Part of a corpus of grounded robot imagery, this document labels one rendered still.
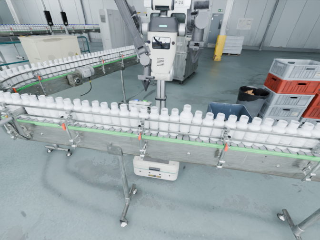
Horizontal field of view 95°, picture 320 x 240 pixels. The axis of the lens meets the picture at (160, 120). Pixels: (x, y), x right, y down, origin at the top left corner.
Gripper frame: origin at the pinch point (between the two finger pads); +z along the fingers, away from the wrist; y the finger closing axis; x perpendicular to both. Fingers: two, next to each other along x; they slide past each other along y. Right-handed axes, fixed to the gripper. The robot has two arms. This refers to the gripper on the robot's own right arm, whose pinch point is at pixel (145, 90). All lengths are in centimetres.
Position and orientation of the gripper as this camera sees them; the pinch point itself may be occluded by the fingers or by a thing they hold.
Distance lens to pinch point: 100.1
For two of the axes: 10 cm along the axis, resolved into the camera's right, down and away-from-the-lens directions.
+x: 1.4, -2.3, 9.6
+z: -0.8, 9.7, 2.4
